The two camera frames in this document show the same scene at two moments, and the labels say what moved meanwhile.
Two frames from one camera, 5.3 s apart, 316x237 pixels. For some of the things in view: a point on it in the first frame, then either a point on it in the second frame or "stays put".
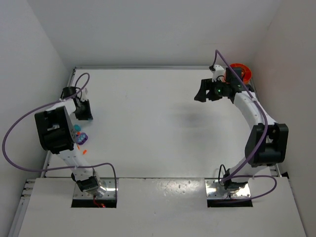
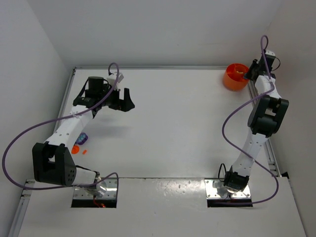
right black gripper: x=210 y=90 → x=252 y=71
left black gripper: x=84 y=111 → x=119 y=100
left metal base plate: x=109 y=194 stays put
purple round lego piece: x=82 y=138 stays put
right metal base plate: x=214 y=189 stays put
